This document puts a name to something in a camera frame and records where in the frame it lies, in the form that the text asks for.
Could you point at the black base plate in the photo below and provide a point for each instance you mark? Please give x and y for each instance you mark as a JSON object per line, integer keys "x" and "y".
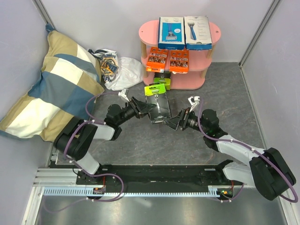
{"x": 158, "y": 178}

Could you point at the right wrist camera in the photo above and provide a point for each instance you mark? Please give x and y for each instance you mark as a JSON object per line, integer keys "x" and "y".
{"x": 194, "y": 102}

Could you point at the grey cable duct rail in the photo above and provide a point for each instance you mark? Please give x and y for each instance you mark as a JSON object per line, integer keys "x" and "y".
{"x": 92, "y": 192}

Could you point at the blue razor box clear front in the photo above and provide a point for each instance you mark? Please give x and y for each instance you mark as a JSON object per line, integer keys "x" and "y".
{"x": 171, "y": 33}

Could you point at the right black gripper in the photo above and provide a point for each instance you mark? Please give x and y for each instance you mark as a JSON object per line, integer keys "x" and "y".
{"x": 181, "y": 120}

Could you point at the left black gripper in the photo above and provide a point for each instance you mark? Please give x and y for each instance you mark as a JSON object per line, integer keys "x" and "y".
{"x": 139, "y": 107}

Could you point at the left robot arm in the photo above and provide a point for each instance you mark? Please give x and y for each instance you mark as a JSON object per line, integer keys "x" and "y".
{"x": 76, "y": 137}

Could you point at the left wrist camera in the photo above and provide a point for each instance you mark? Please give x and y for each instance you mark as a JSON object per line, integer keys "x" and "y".
{"x": 123, "y": 95}

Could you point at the green black razor pack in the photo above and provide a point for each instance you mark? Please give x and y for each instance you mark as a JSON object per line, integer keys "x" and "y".
{"x": 164, "y": 78}

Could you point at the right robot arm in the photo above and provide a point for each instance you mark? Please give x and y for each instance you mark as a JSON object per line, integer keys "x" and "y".
{"x": 266, "y": 170}

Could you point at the white blue razor box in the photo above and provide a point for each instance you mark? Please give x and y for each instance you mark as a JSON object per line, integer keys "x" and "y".
{"x": 197, "y": 33}

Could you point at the striped blue beige pillow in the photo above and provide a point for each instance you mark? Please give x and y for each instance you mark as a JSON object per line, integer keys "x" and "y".
{"x": 69, "y": 77}

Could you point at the black green razor box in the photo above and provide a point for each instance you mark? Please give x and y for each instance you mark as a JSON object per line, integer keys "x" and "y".
{"x": 156, "y": 94}

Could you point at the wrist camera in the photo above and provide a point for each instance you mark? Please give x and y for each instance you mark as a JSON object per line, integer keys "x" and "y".
{"x": 194, "y": 102}
{"x": 123, "y": 95}

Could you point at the orange razor box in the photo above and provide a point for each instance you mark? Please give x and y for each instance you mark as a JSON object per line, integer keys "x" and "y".
{"x": 179, "y": 61}
{"x": 156, "y": 60}

